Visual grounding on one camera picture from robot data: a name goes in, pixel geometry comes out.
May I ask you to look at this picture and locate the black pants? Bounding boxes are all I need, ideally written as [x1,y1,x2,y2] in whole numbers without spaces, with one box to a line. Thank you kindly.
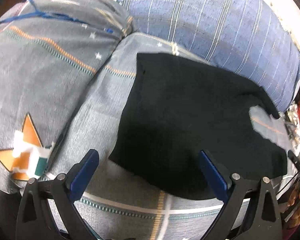
[109,53,287,200]

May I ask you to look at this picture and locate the person's right hand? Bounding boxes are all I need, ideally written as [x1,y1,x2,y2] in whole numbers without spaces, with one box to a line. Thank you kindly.
[285,186,300,229]

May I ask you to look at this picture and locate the plastic bag clutter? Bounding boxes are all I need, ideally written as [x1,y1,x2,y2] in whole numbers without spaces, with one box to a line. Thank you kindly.
[285,103,300,159]

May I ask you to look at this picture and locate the grey star bed sheet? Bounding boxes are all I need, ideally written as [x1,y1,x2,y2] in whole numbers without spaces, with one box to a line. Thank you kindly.
[42,32,298,240]

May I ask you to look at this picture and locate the blue plaid quilt bundle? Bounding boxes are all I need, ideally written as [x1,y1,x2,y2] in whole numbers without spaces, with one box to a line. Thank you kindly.
[119,0,300,112]

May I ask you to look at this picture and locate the grey star pillow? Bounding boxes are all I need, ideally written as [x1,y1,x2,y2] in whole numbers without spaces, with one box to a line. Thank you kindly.
[0,0,133,194]

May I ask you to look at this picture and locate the blue string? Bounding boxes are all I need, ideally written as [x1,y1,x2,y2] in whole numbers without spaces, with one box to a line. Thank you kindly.
[0,0,114,34]

